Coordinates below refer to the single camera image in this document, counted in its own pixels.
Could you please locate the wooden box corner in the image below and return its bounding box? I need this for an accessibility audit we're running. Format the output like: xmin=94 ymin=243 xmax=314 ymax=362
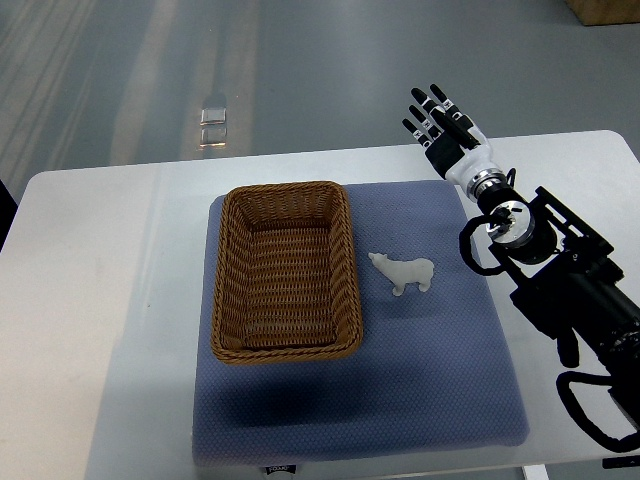
xmin=565 ymin=0 xmax=639 ymax=26

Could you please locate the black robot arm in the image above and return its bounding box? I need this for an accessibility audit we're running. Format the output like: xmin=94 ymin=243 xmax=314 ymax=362
xmin=459 ymin=168 xmax=639 ymax=453

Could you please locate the black table control panel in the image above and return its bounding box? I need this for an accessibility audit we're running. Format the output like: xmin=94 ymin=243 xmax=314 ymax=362
xmin=602 ymin=455 xmax=640 ymax=470

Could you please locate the brown wicker basket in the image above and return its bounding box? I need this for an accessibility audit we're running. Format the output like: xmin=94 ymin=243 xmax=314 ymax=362
xmin=210 ymin=181 xmax=364 ymax=365

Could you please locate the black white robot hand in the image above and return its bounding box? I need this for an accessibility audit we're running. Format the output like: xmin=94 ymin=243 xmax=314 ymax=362
xmin=402 ymin=84 xmax=505 ymax=200

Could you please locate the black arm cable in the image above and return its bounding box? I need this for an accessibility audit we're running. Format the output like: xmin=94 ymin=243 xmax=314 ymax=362
xmin=458 ymin=213 xmax=506 ymax=277

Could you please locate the white bear figurine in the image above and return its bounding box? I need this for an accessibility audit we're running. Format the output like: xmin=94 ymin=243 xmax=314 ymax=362
xmin=368 ymin=252 xmax=435 ymax=297

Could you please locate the blue padded mat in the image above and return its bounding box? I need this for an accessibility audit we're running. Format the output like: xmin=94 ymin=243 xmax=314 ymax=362
xmin=192 ymin=180 xmax=529 ymax=467

